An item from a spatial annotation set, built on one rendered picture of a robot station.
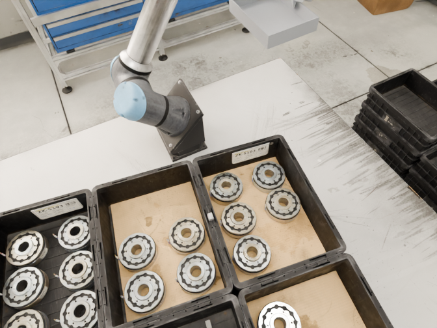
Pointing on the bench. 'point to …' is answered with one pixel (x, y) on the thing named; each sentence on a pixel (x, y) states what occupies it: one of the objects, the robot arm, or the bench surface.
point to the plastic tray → (274, 19)
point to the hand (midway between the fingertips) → (294, 3)
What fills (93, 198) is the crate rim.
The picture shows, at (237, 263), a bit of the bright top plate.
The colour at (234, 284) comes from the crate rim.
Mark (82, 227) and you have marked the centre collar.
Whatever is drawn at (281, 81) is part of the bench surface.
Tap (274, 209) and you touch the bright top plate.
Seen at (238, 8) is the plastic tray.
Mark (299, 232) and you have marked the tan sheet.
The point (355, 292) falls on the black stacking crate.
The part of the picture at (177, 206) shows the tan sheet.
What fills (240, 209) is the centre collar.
